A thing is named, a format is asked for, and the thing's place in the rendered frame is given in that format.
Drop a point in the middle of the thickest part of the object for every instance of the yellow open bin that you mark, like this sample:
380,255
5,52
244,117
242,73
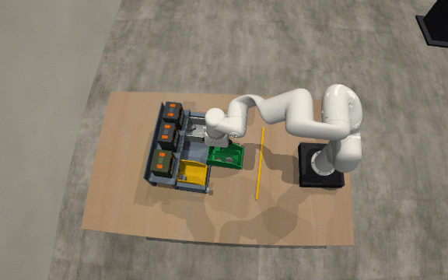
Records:
194,171

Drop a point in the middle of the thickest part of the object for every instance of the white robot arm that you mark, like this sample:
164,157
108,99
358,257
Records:
344,150

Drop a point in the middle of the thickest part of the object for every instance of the green bin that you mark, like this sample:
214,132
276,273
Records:
234,151

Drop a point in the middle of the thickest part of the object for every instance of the black case with orange latches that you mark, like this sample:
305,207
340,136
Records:
174,113

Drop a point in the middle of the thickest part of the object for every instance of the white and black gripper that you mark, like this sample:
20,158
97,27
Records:
222,143

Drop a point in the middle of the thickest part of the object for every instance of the olive green tool case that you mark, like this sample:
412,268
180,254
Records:
162,163

